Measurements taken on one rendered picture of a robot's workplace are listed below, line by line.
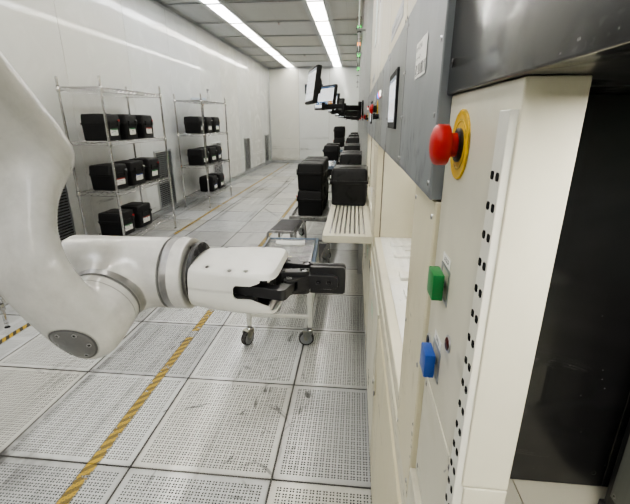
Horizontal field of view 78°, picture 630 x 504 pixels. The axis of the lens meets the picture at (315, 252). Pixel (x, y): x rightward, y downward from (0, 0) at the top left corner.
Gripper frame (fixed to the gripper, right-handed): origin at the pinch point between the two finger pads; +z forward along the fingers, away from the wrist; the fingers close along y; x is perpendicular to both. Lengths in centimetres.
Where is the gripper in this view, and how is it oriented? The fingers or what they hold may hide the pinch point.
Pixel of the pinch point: (328, 278)
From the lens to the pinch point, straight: 45.3
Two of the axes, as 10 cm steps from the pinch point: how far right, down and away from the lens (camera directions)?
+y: -1.0, 3.2, -9.4
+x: 0.0, -9.5, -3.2
